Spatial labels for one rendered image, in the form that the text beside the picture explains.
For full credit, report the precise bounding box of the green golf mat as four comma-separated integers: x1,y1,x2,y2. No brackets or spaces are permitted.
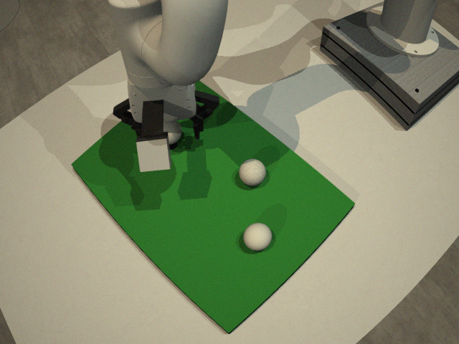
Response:
71,81,355,334

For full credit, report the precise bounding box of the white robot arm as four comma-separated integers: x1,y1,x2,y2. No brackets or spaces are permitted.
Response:
108,0,439,172

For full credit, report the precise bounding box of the cream white ball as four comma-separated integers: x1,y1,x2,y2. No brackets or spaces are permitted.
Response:
243,223,272,251
239,158,266,186
164,120,182,145

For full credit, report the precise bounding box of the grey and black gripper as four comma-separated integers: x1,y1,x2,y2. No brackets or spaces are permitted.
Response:
113,79,219,139

